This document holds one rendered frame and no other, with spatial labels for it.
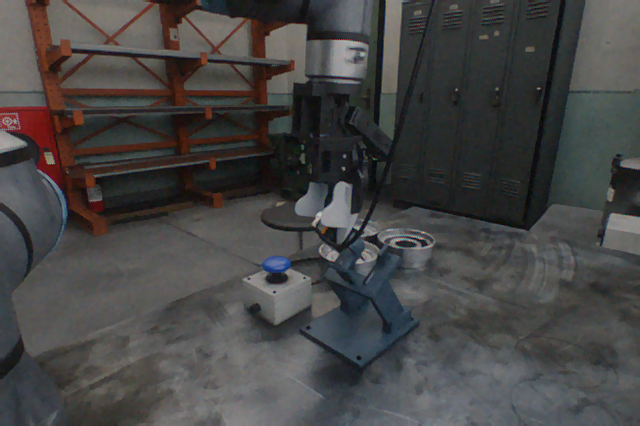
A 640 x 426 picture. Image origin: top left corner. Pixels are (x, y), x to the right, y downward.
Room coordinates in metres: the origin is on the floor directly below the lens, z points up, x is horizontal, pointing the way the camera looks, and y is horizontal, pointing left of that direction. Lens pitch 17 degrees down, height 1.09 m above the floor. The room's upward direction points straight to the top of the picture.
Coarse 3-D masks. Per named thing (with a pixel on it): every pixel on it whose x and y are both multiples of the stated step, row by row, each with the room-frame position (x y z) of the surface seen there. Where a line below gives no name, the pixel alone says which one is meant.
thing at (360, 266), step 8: (320, 248) 0.61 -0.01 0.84; (328, 248) 0.64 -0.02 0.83; (368, 248) 0.64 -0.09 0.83; (376, 248) 0.61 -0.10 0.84; (320, 256) 0.59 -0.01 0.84; (336, 256) 0.60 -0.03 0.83; (376, 256) 0.58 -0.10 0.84; (320, 264) 0.59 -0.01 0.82; (360, 264) 0.55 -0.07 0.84; (368, 264) 0.56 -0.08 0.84; (360, 272) 0.55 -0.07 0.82; (368, 272) 0.56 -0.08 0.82
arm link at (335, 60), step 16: (320, 48) 0.46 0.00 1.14; (336, 48) 0.46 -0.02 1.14; (352, 48) 0.46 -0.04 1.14; (304, 64) 0.49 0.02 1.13; (320, 64) 0.46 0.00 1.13; (336, 64) 0.46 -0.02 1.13; (352, 64) 0.46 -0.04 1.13; (320, 80) 0.47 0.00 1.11; (336, 80) 0.47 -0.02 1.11; (352, 80) 0.47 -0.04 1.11
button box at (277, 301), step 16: (288, 272) 0.51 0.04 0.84; (256, 288) 0.47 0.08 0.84; (272, 288) 0.46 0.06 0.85; (288, 288) 0.46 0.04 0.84; (304, 288) 0.48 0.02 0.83; (256, 304) 0.46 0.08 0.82; (272, 304) 0.44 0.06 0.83; (288, 304) 0.46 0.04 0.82; (304, 304) 0.48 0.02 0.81; (272, 320) 0.44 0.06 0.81
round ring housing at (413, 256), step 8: (384, 232) 0.70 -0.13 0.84; (392, 232) 0.71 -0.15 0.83; (400, 232) 0.71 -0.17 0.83; (408, 232) 0.71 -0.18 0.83; (416, 232) 0.70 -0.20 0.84; (392, 240) 0.68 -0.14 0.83; (400, 240) 0.68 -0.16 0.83; (408, 240) 0.68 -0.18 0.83; (432, 240) 0.66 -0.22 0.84; (392, 248) 0.62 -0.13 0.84; (400, 248) 0.62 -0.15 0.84; (408, 248) 0.61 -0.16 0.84; (416, 248) 0.61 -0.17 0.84; (424, 248) 0.62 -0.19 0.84; (432, 248) 0.63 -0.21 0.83; (400, 256) 0.62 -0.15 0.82; (408, 256) 0.61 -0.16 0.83; (416, 256) 0.61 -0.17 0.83; (424, 256) 0.62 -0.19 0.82; (432, 256) 0.63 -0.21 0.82; (400, 264) 0.62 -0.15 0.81; (408, 264) 0.62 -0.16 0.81; (416, 264) 0.62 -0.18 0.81; (424, 264) 0.63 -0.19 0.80
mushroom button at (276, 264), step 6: (270, 258) 0.49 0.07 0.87; (276, 258) 0.49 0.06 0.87; (282, 258) 0.49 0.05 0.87; (264, 264) 0.48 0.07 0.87; (270, 264) 0.48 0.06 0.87; (276, 264) 0.48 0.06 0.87; (282, 264) 0.48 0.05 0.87; (288, 264) 0.48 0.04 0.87; (270, 270) 0.47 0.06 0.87; (276, 270) 0.47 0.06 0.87; (282, 270) 0.47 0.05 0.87; (276, 276) 0.48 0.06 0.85
